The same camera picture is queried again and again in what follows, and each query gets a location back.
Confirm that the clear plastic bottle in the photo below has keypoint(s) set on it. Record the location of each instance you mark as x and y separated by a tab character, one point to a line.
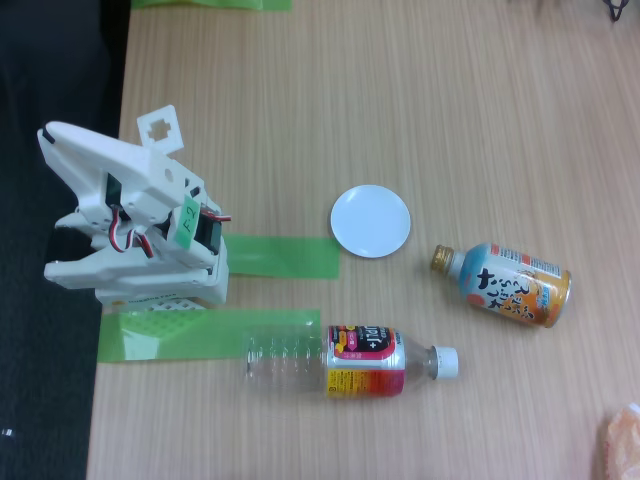
365	360

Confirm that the orange blue aluminium bottle can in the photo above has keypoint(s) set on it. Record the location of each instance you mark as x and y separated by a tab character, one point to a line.
515	285

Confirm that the green paper label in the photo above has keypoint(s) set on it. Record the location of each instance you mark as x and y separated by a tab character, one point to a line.
188	222

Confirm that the short green tape strip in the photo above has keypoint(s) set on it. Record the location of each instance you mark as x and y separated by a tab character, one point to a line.
280	257

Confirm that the long green tape strip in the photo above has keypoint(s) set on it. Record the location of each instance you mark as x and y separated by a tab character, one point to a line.
225	335

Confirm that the green tape at table edge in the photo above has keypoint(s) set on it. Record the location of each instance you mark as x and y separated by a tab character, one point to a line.
210	4

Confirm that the small white round plate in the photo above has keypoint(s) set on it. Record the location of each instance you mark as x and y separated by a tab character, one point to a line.
370	222

